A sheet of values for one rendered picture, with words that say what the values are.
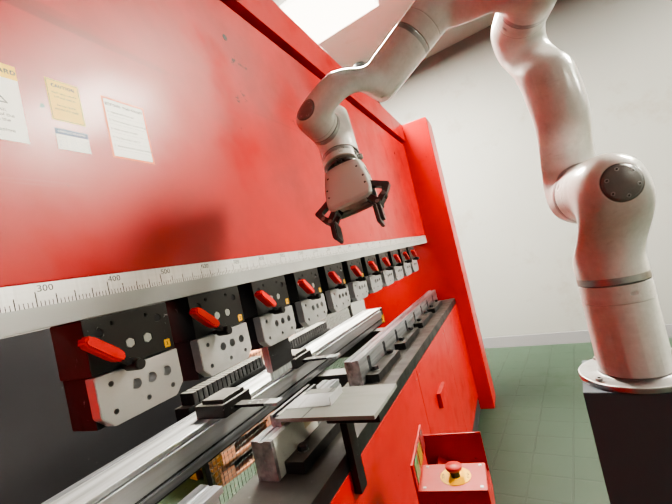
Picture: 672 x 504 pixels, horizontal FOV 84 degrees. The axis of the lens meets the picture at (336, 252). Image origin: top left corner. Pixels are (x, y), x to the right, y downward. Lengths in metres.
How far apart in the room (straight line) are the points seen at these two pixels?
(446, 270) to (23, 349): 2.57
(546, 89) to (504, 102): 3.77
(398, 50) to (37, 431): 1.22
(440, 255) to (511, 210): 1.63
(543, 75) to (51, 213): 0.87
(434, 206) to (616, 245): 2.28
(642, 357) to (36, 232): 1.00
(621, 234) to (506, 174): 3.72
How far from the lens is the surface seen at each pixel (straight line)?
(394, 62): 0.88
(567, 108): 0.87
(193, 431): 1.17
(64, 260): 0.67
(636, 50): 4.68
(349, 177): 0.78
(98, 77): 0.84
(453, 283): 3.04
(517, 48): 0.96
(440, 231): 3.02
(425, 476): 1.09
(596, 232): 0.81
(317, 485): 0.96
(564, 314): 4.57
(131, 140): 0.81
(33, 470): 1.26
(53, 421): 1.26
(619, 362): 0.89
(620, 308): 0.86
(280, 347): 1.05
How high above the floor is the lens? 1.34
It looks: 2 degrees up
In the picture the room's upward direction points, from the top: 13 degrees counter-clockwise
